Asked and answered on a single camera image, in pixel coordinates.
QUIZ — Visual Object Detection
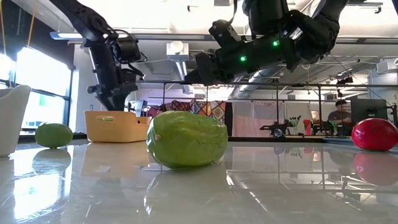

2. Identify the black monitor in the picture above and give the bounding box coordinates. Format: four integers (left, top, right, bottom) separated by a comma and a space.
350, 98, 389, 124

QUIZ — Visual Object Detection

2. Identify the black table frame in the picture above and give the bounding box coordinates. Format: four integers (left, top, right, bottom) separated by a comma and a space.
18, 133, 326, 143

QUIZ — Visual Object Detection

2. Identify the person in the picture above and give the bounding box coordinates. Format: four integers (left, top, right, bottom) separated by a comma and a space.
326, 99, 354, 127

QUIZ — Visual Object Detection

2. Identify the long ceiling light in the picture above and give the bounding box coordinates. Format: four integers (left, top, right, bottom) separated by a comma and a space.
49, 30, 85, 40

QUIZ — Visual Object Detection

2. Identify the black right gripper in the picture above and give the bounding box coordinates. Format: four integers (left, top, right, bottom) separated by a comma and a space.
183, 51, 227, 85

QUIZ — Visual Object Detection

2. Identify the yellow plastic basket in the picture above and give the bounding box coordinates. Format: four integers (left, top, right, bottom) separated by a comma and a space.
84, 111, 152, 144

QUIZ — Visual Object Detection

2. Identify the white ceiling unit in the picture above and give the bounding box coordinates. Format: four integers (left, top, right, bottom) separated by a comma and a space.
376, 58, 398, 75

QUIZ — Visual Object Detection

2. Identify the green lime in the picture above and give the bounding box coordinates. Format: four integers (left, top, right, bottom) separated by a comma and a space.
34, 122, 74, 149

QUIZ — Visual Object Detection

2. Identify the red tomato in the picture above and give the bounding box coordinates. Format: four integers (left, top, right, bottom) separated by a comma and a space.
351, 118, 398, 152

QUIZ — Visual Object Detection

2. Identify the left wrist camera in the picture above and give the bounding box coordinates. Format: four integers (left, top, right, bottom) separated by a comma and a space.
120, 67, 146, 84

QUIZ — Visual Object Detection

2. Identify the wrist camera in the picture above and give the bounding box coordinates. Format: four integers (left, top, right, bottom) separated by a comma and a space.
120, 67, 146, 84
208, 19, 243, 48

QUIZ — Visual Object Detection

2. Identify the white ceiling box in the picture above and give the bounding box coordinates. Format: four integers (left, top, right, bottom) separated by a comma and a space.
166, 40, 190, 62

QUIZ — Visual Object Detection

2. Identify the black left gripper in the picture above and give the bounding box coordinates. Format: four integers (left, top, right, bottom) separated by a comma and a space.
88, 82, 139, 112

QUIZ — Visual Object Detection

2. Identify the black pipe rack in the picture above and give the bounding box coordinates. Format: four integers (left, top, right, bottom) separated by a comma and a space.
139, 80, 398, 138

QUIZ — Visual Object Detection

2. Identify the silver ceiling duct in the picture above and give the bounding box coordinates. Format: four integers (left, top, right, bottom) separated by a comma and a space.
229, 67, 299, 98

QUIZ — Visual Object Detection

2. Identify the colourful patterned cloth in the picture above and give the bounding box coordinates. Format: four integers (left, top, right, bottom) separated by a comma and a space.
149, 99, 226, 124

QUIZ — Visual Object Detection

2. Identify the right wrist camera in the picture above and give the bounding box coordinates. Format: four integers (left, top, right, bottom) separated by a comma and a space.
208, 19, 243, 48

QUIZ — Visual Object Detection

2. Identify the pale curtain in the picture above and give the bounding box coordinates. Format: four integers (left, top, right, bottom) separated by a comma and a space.
233, 101, 312, 138

